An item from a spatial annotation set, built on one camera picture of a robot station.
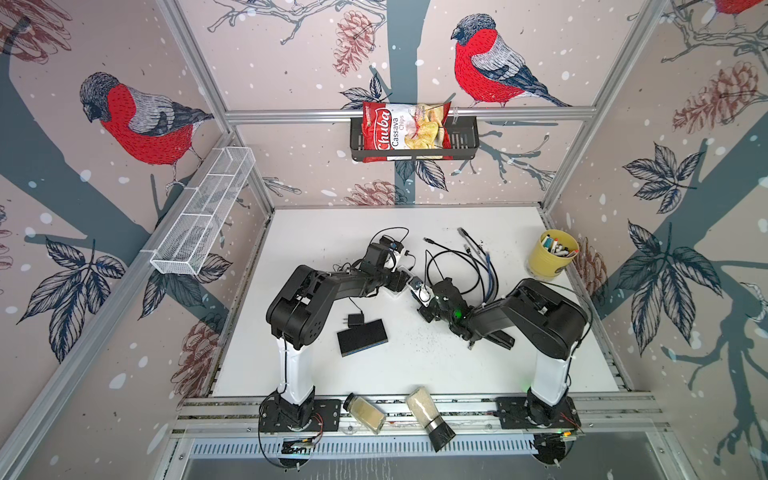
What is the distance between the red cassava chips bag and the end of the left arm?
354 millimetres

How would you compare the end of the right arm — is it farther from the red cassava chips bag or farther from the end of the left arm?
the red cassava chips bag

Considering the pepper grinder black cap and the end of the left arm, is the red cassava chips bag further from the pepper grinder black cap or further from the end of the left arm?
the pepper grinder black cap

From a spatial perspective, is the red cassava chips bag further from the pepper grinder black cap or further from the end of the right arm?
the pepper grinder black cap

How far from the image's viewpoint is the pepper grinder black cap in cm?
68

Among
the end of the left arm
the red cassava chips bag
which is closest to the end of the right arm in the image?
the end of the left arm

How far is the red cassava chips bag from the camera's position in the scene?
0.87m

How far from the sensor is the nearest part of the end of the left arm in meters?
0.87

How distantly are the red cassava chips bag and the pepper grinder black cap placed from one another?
2.22ft

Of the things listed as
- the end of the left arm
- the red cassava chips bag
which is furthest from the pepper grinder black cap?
the red cassava chips bag

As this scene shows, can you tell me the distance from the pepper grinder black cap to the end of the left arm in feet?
0.93
